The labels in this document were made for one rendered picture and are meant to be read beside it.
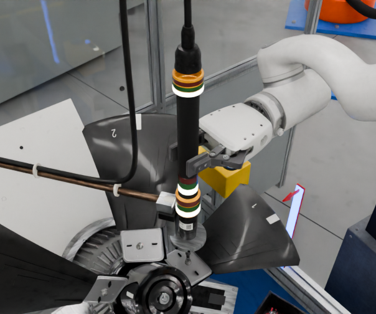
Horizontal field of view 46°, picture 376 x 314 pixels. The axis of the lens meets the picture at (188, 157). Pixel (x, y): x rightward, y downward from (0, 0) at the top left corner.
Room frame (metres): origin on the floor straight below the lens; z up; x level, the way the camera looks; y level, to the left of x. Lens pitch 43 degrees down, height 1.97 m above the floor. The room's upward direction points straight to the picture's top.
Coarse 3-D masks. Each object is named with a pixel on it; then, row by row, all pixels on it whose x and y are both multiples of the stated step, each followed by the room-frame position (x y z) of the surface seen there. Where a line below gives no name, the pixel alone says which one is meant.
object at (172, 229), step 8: (160, 200) 0.53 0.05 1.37; (160, 208) 0.52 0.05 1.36; (168, 208) 0.52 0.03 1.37; (160, 216) 0.52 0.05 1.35; (168, 216) 0.51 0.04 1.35; (176, 216) 0.52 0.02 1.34; (168, 224) 0.52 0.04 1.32; (176, 224) 0.52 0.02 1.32; (200, 224) 0.55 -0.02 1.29; (168, 232) 0.52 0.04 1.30; (176, 232) 0.52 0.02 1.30; (200, 232) 0.53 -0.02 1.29; (176, 240) 0.51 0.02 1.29; (184, 240) 0.51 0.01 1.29; (192, 240) 0.51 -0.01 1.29; (200, 240) 0.51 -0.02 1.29; (176, 248) 0.49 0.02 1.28; (184, 248) 0.49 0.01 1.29; (192, 248) 0.49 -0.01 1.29
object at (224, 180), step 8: (200, 152) 1.00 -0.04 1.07; (208, 152) 1.00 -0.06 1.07; (208, 168) 0.95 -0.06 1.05; (216, 168) 0.93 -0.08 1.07; (224, 168) 0.93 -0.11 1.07; (248, 168) 0.94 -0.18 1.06; (200, 176) 0.97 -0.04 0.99; (208, 176) 0.95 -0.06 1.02; (216, 176) 0.92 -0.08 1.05; (224, 176) 0.90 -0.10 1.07; (232, 176) 0.90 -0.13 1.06; (240, 176) 0.92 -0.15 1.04; (248, 176) 0.95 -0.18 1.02; (216, 184) 0.92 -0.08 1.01; (224, 184) 0.89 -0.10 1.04; (232, 184) 0.90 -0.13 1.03; (224, 192) 0.89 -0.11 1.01
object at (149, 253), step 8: (128, 232) 0.55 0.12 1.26; (136, 232) 0.54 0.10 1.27; (144, 232) 0.54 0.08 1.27; (152, 232) 0.54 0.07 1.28; (160, 232) 0.53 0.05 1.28; (128, 240) 0.54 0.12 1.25; (136, 240) 0.53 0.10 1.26; (144, 240) 0.53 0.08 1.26; (152, 240) 0.53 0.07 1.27; (160, 240) 0.52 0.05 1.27; (128, 248) 0.53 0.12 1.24; (144, 248) 0.52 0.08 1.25; (152, 248) 0.52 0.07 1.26; (160, 248) 0.51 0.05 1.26; (128, 256) 0.52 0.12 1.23; (136, 256) 0.51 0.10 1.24; (144, 256) 0.51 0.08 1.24; (152, 256) 0.50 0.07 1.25; (160, 256) 0.50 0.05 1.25
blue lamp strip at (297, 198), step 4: (296, 188) 0.75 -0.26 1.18; (300, 188) 0.74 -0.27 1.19; (300, 192) 0.74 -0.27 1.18; (296, 196) 0.74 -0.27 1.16; (300, 196) 0.73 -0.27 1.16; (296, 200) 0.74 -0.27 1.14; (300, 200) 0.73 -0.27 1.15; (292, 204) 0.75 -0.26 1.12; (296, 204) 0.74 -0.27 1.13; (292, 208) 0.74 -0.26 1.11; (296, 208) 0.73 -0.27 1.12; (292, 212) 0.74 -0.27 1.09; (296, 212) 0.73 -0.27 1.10; (292, 216) 0.74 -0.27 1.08; (296, 216) 0.73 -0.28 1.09; (288, 220) 0.75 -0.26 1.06; (292, 220) 0.74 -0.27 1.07; (288, 224) 0.74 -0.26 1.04; (292, 224) 0.74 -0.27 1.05; (288, 228) 0.74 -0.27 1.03; (292, 228) 0.73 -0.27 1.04; (288, 232) 0.74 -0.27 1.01; (292, 232) 0.73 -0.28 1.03
